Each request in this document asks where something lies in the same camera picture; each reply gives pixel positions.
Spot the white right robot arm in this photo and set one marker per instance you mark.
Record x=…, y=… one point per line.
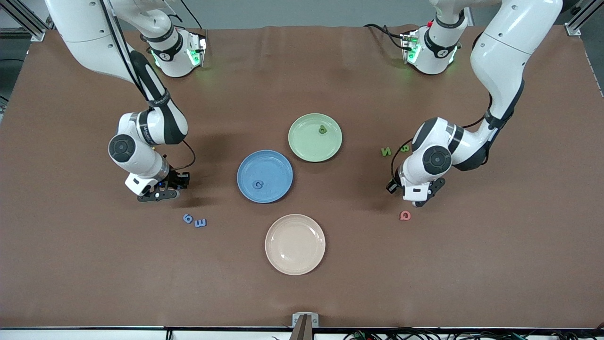
x=85, y=38

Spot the pink foam letter Q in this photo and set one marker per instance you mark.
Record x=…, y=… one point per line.
x=401, y=216

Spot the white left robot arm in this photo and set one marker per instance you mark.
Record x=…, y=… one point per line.
x=500, y=52

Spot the tan camera pole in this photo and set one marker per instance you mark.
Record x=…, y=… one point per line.
x=303, y=330

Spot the beige plate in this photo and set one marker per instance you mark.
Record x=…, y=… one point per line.
x=295, y=244

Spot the brown table cover sheet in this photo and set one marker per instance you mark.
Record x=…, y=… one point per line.
x=94, y=283

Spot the blue plate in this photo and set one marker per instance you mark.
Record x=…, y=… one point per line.
x=271, y=165

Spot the light green plate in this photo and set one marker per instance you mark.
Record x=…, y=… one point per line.
x=306, y=141

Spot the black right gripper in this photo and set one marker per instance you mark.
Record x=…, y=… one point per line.
x=178, y=179

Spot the blue foam letter E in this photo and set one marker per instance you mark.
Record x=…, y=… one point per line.
x=200, y=222

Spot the aluminium frame profile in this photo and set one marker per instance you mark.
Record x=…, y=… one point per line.
x=573, y=29
x=37, y=34

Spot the green foam letter N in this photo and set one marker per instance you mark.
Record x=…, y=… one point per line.
x=386, y=151

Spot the grey metal pole bracket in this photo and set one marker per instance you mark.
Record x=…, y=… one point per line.
x=297, y=320

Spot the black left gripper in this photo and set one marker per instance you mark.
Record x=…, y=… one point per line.
x=392, y=186

